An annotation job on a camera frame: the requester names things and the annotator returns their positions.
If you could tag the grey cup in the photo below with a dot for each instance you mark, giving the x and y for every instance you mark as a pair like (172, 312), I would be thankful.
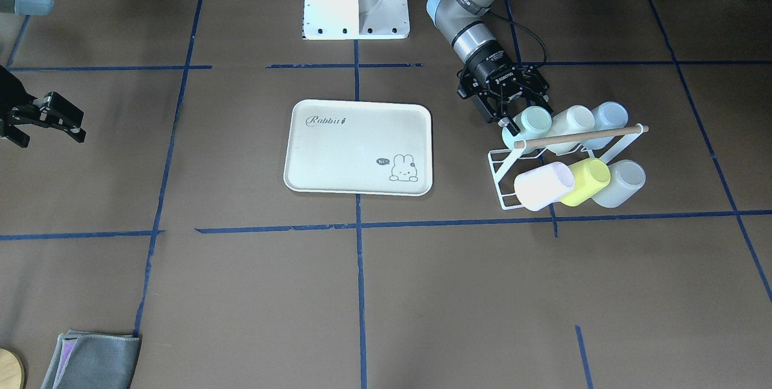
(626, 178)

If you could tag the yellow cup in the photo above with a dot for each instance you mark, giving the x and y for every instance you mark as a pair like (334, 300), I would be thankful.
(590, 175)

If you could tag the white wire cup rack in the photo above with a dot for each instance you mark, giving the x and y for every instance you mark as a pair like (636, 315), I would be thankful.
(503, 160)

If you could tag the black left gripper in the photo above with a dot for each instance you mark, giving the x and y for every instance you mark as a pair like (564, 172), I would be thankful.
(490, 67)

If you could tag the grey folded cloth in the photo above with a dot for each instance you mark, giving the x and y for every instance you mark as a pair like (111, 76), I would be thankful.
(83, 359)

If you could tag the blue cup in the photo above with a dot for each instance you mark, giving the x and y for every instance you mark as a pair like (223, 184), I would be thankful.
(608, 116)

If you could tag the wooden mug tree stand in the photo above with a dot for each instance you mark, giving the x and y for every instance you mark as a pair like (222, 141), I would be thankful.
(12, 370)

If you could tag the beige rabbit tray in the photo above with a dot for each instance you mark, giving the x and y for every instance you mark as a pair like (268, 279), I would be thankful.
(359, 147)

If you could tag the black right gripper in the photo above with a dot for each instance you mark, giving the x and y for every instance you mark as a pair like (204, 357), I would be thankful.
(8, 98)

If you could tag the green cup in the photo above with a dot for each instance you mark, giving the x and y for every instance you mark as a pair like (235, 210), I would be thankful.
(533, 123)

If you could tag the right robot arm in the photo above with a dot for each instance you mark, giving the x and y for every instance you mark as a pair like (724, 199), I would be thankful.
(18, 107)

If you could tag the pink cup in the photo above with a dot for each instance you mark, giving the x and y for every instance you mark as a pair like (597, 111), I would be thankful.
(544, 185)

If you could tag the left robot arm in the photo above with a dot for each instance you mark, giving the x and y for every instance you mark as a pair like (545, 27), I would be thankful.
(461, 23)

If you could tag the beige cup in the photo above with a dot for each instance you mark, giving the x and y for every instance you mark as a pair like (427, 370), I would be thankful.
(574, 120)

